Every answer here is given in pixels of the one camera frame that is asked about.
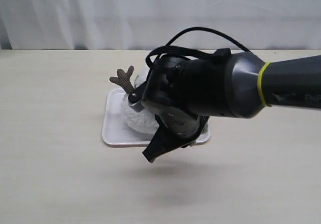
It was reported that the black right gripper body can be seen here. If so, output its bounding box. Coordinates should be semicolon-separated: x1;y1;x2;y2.
141;99;210;146

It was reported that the green fleece scarf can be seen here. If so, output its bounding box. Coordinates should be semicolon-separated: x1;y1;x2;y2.
202;122;209;133

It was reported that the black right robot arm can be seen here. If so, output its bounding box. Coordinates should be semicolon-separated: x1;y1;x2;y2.
141;49;320;162

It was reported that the white plush snowman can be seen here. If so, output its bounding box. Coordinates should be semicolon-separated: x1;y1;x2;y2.
109;65;158;135

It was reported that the white rectangular plastic tray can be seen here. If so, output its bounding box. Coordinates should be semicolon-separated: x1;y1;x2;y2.
101;88;211;148

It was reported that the white background curtain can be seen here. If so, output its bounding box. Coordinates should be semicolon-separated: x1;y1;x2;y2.
1;0;320;50

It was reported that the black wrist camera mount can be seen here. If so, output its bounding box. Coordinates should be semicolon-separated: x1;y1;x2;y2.
128;81;146;113

